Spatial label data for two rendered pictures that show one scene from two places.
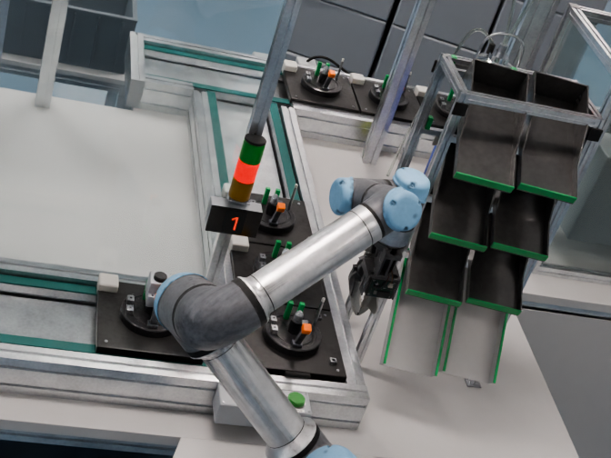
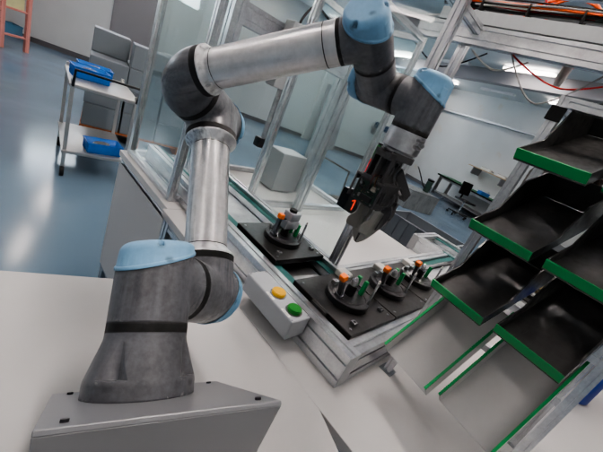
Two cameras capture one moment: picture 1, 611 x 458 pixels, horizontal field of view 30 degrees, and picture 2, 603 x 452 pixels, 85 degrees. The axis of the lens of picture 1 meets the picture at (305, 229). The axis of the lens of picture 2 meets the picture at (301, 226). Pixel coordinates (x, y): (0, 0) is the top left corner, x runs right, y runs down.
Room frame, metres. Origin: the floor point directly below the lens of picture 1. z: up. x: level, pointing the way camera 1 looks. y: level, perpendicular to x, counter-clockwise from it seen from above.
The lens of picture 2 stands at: (1.49, -0.69, 1.47)
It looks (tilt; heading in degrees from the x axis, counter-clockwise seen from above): 21 degrees down; 57
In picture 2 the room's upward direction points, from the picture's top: 24 degrees clockwise
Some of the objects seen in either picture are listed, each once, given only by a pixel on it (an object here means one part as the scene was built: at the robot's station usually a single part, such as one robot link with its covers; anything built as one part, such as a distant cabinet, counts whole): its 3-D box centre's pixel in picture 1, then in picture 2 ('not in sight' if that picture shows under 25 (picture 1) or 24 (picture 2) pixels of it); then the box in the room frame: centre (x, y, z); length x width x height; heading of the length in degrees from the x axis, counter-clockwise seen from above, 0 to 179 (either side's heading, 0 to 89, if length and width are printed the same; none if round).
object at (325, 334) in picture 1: (295, 323); (352, 288); (2.16, -0.05, 1.01); 0.24 x 0.24 x 0.13; 18
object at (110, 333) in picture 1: (148, 320); (281, 241); (2.05, 0.27, 0.96); 0.24 x 0.24 x 0.02; 18
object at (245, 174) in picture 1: (246, 168); not in sight; (2.21, 0.17, 1.34); 0.05 x 0.05 x 0.05
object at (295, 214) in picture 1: (272, 205); (420, 272); (2.62, 0.10, 1.01); 0.24 x 0.24 x 0.13; 18
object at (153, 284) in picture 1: (157, 284); (292, 218); (2.06, 0.28, 1.06); 0.08 x 0.04 x 0.07; 18
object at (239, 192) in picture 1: (241, 186); not in sight; (2.21, 0.17, 1.29); 0.05 x 0.05 x 0.05
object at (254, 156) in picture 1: (252, 150); not in sight; (2.21, 0.17, 1.39); 0.05 x 0.05 x 0.05
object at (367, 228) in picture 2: (372, 303); (365, 227); (1.97, -0.18, 1.27); 0.06 x 0.03 x 0.09; 18
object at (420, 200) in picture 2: not in sight; (415, 187); (7.85, 5.14, 0.47); 0.98 x 0.81 x 0.94; 179
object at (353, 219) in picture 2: (357, 302); (354, 220); (1.96, -0.15, 1.27); 0.06 x 0.03 x 0.09; 18
